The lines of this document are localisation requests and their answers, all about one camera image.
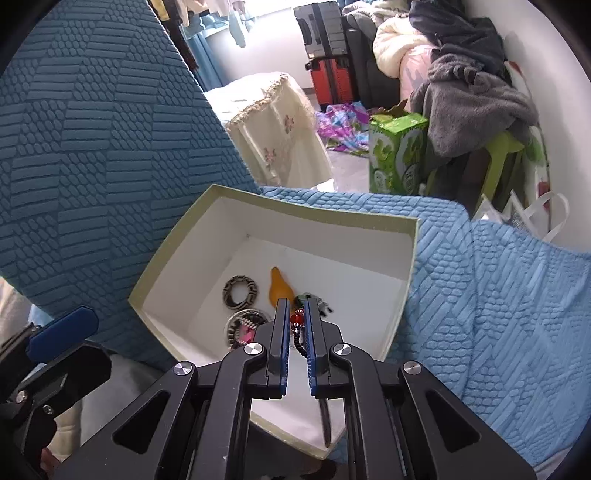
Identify silver bangle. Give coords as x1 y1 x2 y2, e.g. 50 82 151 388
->
225 310 271 348

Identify cream coat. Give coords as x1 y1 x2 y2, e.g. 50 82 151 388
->
372 18 435 77

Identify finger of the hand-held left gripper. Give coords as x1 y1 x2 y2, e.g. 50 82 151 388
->
27 307 99 364
18 344 112 403

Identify grey fleece garment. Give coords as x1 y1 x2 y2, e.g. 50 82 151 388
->
410 53 539 158

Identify teal curtain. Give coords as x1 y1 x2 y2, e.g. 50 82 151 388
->
182 21 227 90

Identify blue textured sofa cover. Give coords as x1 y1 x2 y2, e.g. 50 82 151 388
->
0 0 591 469

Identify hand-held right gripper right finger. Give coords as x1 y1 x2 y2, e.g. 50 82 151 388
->
305 298 539 480

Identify white floral printed bag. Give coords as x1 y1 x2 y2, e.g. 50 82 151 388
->
503 60 555 208

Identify black hair stick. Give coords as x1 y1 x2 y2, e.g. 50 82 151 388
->
318 399 333 448

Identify grey black suitcase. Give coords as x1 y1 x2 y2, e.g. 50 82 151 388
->
294 2 349 58

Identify dark jacket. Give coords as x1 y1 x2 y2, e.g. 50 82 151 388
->
409 0 507 79

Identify purple floral bag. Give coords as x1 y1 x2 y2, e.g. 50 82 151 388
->
315 102 372 155

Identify red suitcase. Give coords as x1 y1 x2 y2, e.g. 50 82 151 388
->
307 55 360 109

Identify green carton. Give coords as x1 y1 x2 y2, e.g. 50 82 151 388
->
368 112 430 195

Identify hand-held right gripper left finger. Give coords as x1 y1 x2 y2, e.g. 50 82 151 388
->
53 298 291 480

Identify black patterned ring bracelet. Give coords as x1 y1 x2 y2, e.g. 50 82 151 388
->
222 274 260 310

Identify white lace covered chair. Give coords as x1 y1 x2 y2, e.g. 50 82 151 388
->
203 71 333 188

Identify white bag with handles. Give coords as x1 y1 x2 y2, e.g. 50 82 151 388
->
475 189 571 243

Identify hanging pale garments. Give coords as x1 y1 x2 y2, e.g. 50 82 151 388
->
150 0 257 49

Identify green plastic stool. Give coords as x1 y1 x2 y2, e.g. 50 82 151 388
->
425 131 527 200

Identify cream cloth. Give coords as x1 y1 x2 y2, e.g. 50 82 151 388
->
0 277 86 462

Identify white cardboard box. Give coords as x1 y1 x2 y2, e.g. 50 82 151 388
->
128 184 419 460

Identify orange gourd pendant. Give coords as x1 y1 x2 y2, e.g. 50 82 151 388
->
268 265 297 311

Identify pink cloth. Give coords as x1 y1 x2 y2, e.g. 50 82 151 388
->
399 44 439 100

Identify red black beaded bracelet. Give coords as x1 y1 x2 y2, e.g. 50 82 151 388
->
290 308 309 357

